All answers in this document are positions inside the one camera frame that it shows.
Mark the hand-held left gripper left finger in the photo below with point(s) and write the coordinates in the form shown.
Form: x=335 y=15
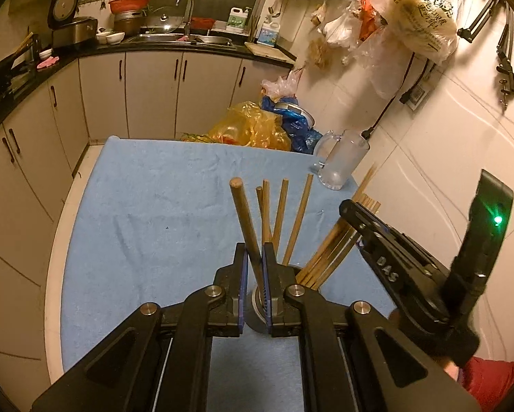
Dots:
x=240 y=296

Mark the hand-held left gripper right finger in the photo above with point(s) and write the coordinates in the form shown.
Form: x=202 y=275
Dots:
x=269 y=304

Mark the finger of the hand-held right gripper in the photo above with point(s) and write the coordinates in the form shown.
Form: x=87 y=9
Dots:
x=360 y=219

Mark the black utensil holder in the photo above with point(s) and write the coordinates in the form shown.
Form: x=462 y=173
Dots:
x=254 y=309

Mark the bundle of pale chopsticks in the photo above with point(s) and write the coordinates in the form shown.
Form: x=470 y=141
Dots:
x=325 y=257

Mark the brown wooden chopstick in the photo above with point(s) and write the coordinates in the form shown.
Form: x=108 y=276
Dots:
x=245 y=223
x=267 y=214
x=299 y=212
x=281 y=206
x=260 y=210

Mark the person's right forearm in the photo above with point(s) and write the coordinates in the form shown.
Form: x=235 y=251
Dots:
x=493 y=380

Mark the glass mug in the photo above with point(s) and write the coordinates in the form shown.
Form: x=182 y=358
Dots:
x=342 y=163

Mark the blue plastic bag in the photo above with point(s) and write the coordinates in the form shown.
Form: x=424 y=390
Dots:
x=297 y=131

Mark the blue table cloth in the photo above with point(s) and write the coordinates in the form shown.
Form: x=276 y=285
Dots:
x=154 y=223

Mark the yellow plastic bag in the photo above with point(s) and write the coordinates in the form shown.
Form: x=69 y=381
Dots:
x=248 y=128

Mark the white plastic bag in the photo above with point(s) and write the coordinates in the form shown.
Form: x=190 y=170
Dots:
x=282 y=86

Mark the wooden cutting board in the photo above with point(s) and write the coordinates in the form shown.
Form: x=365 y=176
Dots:
x=267 y=50

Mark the white jug blue label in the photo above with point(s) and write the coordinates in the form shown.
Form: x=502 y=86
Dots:
x=266 y=34

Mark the hanging plastic bags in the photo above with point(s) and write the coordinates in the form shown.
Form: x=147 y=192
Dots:
x=415 y=13

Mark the grey kitchen cabinets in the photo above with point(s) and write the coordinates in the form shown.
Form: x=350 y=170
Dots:
x=149 y=94

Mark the metal sink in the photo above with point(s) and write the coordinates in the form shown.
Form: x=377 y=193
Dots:
x=214 y=40

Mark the white jug green label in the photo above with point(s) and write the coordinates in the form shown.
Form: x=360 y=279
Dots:
x=237 y=21

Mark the red bowl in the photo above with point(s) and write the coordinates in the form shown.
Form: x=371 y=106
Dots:
x=203 y=22

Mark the chrome faucet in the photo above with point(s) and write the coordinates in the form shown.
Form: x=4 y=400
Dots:
x=191 y=8

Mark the glass pot lid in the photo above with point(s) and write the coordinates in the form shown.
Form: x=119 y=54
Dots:
x=164 y=19

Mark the black kitchen countertop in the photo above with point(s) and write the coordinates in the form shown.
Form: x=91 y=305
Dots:
x=102 y=49

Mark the white bowl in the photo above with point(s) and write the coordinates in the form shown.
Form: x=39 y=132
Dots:
x=111 y=37

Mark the metal pot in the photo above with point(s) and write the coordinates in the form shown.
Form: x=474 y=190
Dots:
x=128 y=25

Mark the pink cloth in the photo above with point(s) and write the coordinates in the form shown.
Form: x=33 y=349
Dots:
x=48 y=62

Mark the red basin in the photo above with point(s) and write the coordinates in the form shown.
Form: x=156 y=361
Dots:
x=128 y=5

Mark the rice cooker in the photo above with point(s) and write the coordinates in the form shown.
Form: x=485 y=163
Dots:
x=63 y=6

